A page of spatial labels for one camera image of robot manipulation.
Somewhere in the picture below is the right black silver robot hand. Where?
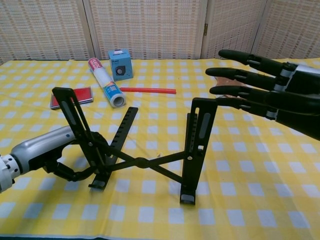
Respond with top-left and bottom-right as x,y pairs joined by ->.
205,49 -> 320,141

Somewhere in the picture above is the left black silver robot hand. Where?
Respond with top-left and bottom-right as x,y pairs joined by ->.
11,124 -> 112,183

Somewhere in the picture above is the black folding laptop stand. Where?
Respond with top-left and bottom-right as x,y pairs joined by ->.
51,86 -> 218,206

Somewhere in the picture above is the yellow white checkered tablecloth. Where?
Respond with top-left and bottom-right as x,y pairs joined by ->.
0,57 -> 320,240

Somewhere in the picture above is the red flat metal case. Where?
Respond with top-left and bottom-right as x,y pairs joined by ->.
49,86 -> 94,110

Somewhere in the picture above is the woven folding screen panel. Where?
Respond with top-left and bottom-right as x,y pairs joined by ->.
83,0 -> 208,61
249,0 -> 320,60
201,0 -> 268,60
0,0 -> 97,63

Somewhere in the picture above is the brown sauce spout pouch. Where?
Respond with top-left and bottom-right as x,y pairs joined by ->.
214,75 -> 251,101

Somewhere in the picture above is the plastic wrap roll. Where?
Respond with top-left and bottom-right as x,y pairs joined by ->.
87,57 -> 127,109

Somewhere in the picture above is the small blue cardboard box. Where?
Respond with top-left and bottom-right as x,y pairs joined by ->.
107,49 -> 134,81

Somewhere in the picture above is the red plastic straw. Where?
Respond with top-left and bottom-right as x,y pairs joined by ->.
119,86 -> 177,96

